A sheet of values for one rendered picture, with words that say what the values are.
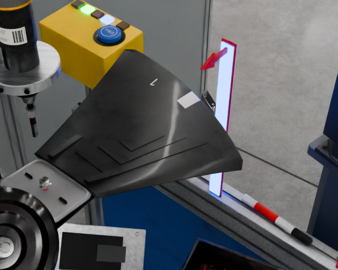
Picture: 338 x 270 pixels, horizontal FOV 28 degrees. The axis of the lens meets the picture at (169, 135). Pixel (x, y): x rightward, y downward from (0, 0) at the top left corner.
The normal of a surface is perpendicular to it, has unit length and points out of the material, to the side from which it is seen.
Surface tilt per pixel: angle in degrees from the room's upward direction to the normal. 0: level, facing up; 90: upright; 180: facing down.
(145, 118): 13
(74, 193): 7
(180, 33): 90
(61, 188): 7
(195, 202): 90
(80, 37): 0
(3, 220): 55
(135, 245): 50
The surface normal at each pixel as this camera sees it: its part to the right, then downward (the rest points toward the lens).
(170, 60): 0.77, 0.46
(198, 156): 0.41, -0.59
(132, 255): 0.59, -0.11
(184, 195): -0.64, 0.54
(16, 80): 0.01, -0.70
